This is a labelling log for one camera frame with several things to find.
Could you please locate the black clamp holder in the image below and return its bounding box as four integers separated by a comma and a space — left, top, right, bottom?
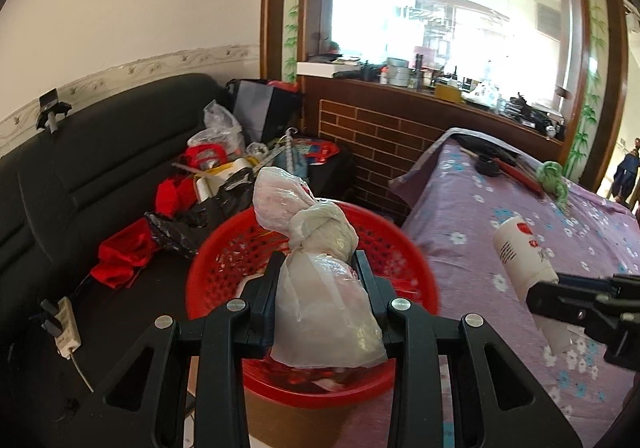
37, 88, 73, 135

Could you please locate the white power strip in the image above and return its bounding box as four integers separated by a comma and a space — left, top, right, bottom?
42, 297, 82, 360

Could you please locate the red flat pouch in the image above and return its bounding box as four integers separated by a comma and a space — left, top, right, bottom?
495, 159, 543, 193

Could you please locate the red printed bag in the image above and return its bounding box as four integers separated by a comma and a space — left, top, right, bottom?
295, 139, 341, 163

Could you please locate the knotted white plastic bag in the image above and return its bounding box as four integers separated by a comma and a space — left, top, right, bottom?
252, 167, 388, 369

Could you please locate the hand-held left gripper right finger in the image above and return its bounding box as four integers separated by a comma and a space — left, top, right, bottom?
352, 250, 583, 448

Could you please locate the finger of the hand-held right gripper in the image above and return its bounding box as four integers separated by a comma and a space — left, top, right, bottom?
556, 272, 621, 293
525, 280, 608, 331

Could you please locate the black flat pouch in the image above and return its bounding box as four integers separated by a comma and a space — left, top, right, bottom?
460, 138, 521, 163

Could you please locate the bamboo wall painting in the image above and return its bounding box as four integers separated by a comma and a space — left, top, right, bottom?
282, 0, 303, 83
565, 0, 608, 179

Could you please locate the black plastic bag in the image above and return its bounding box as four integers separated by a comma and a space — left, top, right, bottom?
145, 168, 256, 259

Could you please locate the red plastic basket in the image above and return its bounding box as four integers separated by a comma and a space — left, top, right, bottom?
186, 200, 441, 404

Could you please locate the white red tube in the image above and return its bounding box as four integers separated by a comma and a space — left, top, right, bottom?
491, 216, 573, 359

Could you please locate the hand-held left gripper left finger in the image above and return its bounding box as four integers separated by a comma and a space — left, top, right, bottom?
75, 252, 285, 448

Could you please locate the black shopping bag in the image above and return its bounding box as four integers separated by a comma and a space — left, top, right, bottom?
232, 78, 301, 143

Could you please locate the red cloth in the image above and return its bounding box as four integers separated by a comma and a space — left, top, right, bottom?
90, 223, 161, 289
155, 175, 201, 219

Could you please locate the black sofa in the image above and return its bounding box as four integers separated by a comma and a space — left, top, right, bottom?
0, 72, 353, 448

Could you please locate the green knitted cloth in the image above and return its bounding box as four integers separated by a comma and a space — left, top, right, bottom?
537, 161, 571, 209

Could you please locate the brick pattern wooden counter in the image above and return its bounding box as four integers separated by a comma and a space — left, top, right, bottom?
297, 60, 568, 223

